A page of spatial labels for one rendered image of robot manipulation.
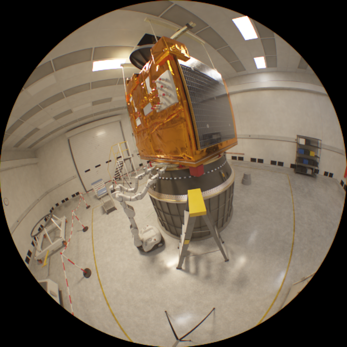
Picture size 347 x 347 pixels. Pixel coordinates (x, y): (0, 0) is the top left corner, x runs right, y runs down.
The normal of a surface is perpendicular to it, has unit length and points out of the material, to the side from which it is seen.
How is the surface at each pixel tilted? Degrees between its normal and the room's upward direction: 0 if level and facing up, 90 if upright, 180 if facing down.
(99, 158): 90
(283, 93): 90
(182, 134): 88
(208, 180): 62
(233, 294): 0
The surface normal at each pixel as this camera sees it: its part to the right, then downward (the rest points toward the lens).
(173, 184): -0.42, -0.07
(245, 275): -0.21, -0.91
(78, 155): 0.62, 0.15
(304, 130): -0.75, 0.38
